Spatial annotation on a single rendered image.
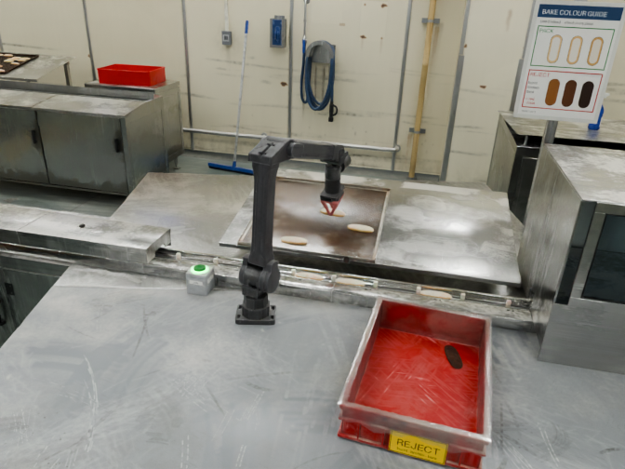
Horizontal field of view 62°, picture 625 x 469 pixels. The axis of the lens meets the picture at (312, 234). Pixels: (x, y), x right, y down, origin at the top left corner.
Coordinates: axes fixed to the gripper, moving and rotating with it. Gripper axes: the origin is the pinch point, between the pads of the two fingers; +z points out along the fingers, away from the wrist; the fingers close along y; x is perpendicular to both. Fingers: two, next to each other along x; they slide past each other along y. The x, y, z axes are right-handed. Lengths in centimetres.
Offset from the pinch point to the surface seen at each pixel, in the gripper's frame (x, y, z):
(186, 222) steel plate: 63, -5, 16
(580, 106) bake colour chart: -82, 70, -26
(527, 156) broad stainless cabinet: -73, 145, 35
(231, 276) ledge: 20.8, -42.7, 4.4
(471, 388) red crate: -59, -63, 3
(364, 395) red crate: -34, -76, 1
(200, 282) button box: 27, -51, 2
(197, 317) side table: 22, -63, 5
